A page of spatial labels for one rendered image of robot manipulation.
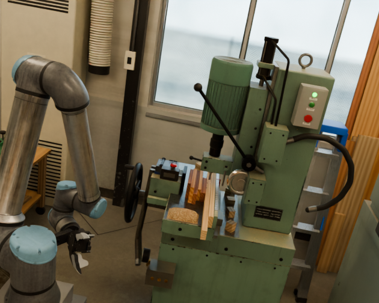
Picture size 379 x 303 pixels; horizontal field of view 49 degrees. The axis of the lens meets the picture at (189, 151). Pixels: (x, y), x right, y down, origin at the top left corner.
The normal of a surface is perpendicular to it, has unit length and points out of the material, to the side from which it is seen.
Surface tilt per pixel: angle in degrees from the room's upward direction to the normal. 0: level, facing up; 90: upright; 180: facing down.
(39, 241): 5
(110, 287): 0
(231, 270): 90
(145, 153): 90
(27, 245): 5
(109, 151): 90
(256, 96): 90
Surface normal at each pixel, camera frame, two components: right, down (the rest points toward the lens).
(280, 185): -0.08, 0.35
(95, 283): 0.16, -0.92
